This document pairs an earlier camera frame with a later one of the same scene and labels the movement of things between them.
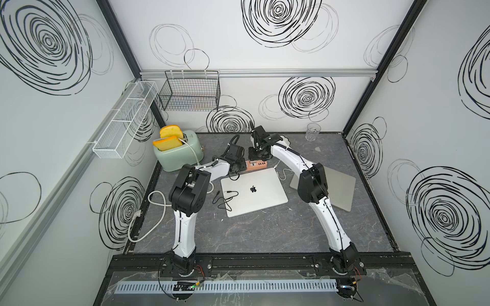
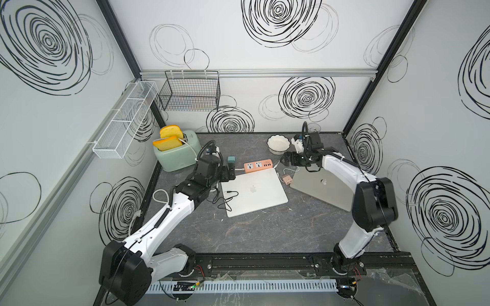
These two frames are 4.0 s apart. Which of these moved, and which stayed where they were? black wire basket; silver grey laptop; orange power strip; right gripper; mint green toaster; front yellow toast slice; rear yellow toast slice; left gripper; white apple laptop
Moved: left gripper; right gripper; orange power strip
Stayed: mint green toaster; black wire basket; front yellow toast slice; white apple laptop; rear yellow toast slice; silver grey laptop
